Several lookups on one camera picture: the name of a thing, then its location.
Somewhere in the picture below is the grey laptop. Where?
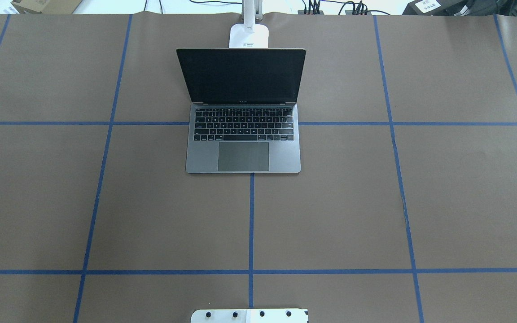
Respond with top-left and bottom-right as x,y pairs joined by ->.
176,48 -> 307,174

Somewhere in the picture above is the white desk lamp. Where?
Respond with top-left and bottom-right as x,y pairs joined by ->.
228,0 -> 269,49

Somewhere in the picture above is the left black usb hub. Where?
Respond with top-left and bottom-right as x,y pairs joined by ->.
298,0 -> 324,16

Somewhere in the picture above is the black usb hub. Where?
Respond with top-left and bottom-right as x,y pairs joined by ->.
298,0 -> 324,16
339,0 -> 370,16

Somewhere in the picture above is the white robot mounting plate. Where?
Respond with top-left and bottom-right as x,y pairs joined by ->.
190,308 -> 309,323

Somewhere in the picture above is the right black usb hub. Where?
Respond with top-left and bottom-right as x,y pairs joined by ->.
339,0 -> 370,16

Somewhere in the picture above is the black device with label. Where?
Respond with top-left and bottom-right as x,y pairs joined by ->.
402,0 -> 517,17

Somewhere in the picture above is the cardboard box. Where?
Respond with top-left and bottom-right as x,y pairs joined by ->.
10,0 -> 82,14

